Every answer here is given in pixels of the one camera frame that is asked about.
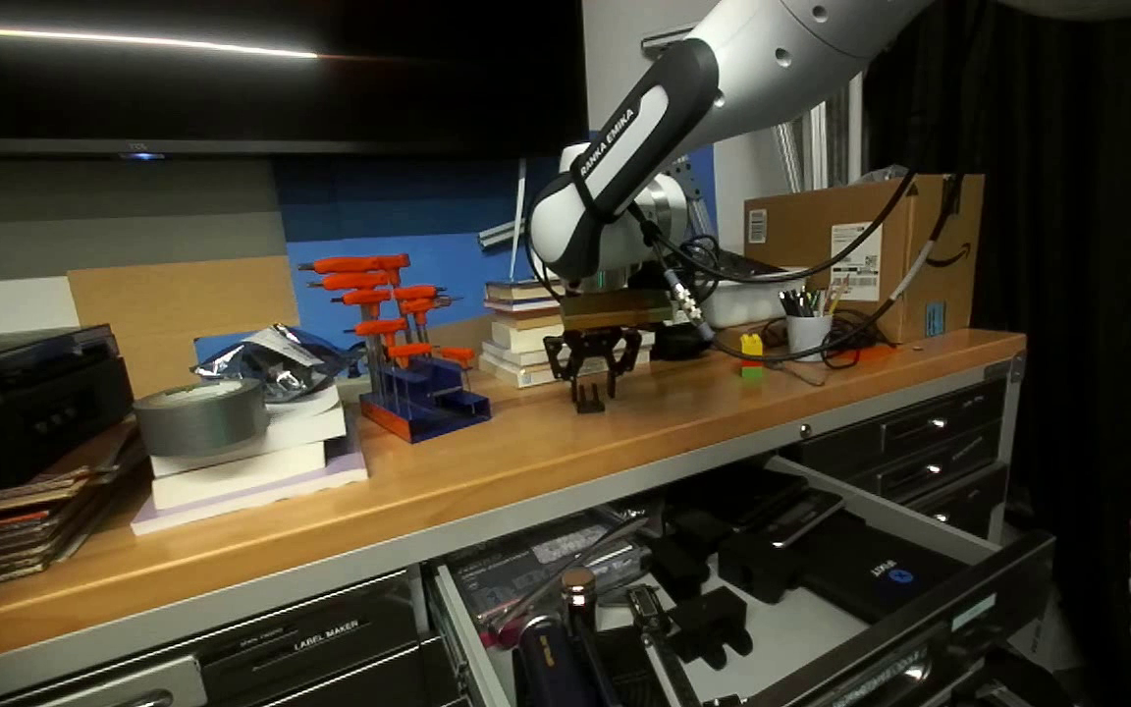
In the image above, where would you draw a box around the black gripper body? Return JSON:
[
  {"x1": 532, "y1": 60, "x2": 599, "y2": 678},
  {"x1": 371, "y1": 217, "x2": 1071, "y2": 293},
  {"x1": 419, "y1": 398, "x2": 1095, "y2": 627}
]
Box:
[{"x1": 542, "y1": 327, "x2": 650, "y2": 378}]

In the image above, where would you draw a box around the small black bracket piece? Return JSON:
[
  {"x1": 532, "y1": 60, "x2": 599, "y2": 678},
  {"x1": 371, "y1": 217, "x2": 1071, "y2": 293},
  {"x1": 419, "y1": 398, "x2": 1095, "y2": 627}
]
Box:
[{"x1": 570, "y1": 369, "x2": 612, "y2": 416}]

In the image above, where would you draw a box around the large black bracket block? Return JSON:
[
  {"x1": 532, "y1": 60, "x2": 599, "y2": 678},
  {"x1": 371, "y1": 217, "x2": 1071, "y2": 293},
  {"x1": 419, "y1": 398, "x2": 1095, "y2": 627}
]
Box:
[{"x1": 668, "y1": 586, "x2": 757, "y2": 674}]

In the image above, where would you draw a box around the black tool cabinet drawer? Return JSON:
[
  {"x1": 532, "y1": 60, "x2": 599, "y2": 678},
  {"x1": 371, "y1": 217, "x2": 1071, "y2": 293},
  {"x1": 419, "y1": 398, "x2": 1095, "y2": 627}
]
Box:
[{"x1": 423, "y1": 446, "x2": 1060, "y2": 707}]

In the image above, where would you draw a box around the wide pale book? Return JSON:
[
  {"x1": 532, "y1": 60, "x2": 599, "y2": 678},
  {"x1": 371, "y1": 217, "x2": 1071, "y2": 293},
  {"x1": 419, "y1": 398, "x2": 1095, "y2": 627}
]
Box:
[{"x1": 477, "y1": 344, "x2": 580, "y2": 394}]

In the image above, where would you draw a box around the thick cream paged book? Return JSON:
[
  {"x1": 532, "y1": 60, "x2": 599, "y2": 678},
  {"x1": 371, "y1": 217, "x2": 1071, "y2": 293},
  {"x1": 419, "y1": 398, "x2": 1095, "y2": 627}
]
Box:
[{"x1": 484, "y1": 309, "x2": 570, "y2": 356}]

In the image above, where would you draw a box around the dark cover book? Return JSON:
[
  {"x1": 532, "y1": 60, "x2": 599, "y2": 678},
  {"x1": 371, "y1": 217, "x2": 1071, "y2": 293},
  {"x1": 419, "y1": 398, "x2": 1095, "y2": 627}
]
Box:
[{"x1": 478, "y1": 273, "x2": 570, "y2": 319}]

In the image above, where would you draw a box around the coloured toy brick stack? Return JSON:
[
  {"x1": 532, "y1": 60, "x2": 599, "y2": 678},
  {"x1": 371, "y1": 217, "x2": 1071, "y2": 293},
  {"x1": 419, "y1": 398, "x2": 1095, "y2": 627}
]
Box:
[{"x1": 735, "y1": 330, "x2": 772, "y2": 383}]

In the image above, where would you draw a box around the white plastic bin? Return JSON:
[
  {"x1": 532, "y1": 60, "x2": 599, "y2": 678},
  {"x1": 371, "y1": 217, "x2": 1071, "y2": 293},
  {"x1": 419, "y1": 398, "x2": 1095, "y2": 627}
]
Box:
[{"x1": 700, "y1": 280, "x2": 819, "y2": 330}]

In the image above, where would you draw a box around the metal rod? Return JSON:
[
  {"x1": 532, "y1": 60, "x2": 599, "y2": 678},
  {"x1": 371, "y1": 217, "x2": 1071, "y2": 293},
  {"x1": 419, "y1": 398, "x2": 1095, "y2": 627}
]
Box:
[{"x1": 477, "y1": 213, "x2": 542, "y2": 255}]

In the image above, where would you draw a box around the blue hex key stand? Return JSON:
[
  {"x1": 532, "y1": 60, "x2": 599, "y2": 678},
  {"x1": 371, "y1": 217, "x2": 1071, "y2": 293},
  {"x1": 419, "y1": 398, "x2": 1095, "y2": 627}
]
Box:
[{"x1": 357, "y1": 356, "x2": 495, "y2": 446}]

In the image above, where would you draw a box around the white cup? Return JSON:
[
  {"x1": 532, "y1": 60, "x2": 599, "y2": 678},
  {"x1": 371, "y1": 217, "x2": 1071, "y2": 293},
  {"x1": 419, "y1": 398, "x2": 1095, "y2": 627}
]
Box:
[{"x1": 787, "y1": 309, "x2": 838, "y2": 365}]

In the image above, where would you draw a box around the clear plastic tool bag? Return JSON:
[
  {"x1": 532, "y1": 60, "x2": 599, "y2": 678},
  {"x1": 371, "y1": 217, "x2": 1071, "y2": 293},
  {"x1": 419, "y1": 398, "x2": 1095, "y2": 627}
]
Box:
[{"x1": 448, "y1": 505, "x2": 662, "y2": 644}]

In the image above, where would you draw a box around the black flat case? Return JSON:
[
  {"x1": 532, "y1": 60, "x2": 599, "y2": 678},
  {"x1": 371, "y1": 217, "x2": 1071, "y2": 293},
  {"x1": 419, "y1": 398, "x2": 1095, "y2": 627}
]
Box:
[{"x1": 717, "y1": 483, "x2": 859, "y2": 607}]

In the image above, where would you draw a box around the brown cardboard box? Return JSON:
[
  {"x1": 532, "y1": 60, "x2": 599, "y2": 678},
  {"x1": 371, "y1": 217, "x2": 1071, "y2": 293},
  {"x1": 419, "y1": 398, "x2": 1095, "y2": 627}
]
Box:
[{"x1": 741, "y1": 169, "x2": 990, "y2": 344}]

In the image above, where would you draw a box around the silver foil bag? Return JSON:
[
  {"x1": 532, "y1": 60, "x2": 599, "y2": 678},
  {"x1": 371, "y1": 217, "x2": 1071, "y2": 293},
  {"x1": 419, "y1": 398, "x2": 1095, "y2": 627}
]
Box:
[{"x1": 189, "y1": 323, "x2": 364, "y2": 406}]

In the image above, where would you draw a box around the white board stack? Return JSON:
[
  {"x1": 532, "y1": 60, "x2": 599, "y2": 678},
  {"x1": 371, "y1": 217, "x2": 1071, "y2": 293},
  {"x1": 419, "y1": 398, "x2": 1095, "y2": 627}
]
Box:
[{"x1": 131, "y1": 383, "x2": 378, "y2": 537}]

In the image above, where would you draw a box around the black iFixit tool case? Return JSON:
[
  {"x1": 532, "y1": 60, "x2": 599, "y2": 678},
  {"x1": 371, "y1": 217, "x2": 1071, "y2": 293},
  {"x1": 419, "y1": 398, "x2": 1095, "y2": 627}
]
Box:
[{"x1": 798, "y1": 509, "x2": 978, "y2": 627}]

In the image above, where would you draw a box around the steel tool cabinet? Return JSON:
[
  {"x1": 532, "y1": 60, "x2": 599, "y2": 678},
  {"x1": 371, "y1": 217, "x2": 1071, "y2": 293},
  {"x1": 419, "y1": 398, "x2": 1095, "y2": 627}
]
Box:
[{"x1": 0, "y1": 349, "x2": 1032, "y2": 707}]

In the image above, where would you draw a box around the brown cardboard sheet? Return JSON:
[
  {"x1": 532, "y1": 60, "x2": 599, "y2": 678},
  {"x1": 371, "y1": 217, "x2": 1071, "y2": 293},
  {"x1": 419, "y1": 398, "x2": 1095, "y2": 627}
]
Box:
[{"x1": 65, "y1": 253, "x2": 303, "y2": 406}]

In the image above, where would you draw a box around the black curtain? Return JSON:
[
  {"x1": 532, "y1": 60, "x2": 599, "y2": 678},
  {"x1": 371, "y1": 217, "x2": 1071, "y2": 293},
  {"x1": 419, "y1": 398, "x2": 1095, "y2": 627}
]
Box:
[{"x1": 859, "y1": 0, "x2": 1131, "y2": 707}]

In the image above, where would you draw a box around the black hard case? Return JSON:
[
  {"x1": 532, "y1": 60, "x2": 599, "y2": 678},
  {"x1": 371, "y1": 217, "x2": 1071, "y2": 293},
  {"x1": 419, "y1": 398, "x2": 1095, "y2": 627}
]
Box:
[{"x1": 0, "y1": 323, "x2": 142, "y2": 500}]

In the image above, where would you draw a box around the brown folder stack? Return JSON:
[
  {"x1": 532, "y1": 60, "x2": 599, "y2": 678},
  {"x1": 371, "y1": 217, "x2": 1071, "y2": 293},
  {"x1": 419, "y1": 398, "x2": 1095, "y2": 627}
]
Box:
[{"x1": 0, "y1": 424, "x2": 156, "y2": 601}]

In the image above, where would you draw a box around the orange T-handle hex key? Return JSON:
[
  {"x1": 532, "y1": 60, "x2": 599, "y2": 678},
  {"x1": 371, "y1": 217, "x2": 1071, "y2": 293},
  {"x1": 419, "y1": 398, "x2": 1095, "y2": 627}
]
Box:
[
  {"x1": 434, "y1": 343, "x2": 484, "y2": 398},
  {"x1": 384, "y1": 336, "x2": 439, "y2": 398},
  {"x1": 303, "y1": 253, "x2": 414, "y2": 280},
  {"x1": 349, "y1": 315, "x2": 408, "y2": 383},
  {"x1": 384, "y1": 283, "x2": 448, "y2": 319},
  {"x1": 311, "y1": 266, "x2": 408, "y2": 293}
]

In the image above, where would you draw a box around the blue wall board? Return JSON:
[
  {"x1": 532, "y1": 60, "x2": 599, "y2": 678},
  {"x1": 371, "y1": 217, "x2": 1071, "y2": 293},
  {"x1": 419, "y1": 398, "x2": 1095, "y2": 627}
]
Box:
[{"x1": 269, "y1": 127, "x2": 629, "y2": 349}]

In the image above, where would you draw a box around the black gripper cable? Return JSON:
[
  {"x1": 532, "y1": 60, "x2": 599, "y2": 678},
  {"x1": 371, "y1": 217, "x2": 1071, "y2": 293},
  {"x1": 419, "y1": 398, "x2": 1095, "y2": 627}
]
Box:
[{"x1": 642, "y1": 169, "x2": 974, "y2": 378}]

